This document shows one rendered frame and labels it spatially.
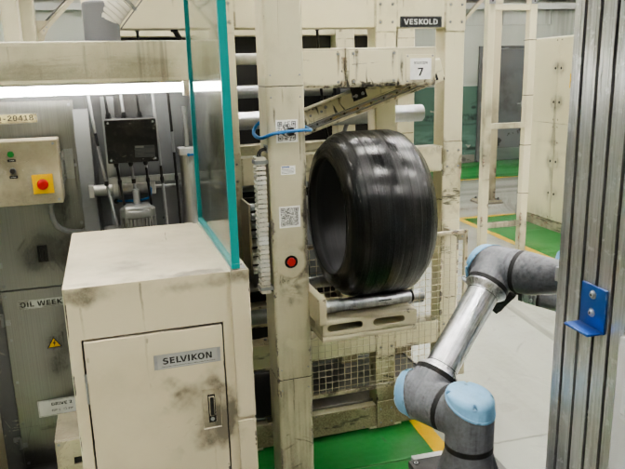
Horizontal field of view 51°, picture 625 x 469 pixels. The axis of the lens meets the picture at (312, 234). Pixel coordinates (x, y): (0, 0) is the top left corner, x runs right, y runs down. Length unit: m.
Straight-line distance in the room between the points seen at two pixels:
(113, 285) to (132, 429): 0.34
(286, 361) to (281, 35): 1.12
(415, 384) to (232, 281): 0.54
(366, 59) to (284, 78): 0.48
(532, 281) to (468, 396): 0.36
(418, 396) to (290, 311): 0.79
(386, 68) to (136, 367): 1.55
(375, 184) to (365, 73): 0.58
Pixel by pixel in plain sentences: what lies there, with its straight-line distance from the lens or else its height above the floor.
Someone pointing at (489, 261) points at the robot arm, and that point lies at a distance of 1.84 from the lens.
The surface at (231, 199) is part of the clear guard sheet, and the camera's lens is 1.46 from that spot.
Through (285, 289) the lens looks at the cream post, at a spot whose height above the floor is 0.96.
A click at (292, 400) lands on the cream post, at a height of 0.54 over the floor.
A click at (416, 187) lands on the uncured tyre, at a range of 2.20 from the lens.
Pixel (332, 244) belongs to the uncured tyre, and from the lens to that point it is 2.66.
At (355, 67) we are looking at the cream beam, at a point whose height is 1.71.
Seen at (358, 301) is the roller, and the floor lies 0.91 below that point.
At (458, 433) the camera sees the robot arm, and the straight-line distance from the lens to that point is 1.65.
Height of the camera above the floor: 1.69
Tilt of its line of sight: 14 degrees down
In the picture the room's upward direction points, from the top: 2 degrees counter-clockwise
